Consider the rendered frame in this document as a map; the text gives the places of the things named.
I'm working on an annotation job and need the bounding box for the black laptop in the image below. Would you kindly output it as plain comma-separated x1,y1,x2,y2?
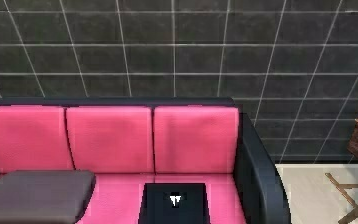
137,182,211,224

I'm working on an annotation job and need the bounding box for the pink and black sofa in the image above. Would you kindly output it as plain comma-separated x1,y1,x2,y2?
0,96,292,224

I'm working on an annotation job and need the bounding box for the grey cushion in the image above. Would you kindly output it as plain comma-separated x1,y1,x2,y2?
0,169,97,224

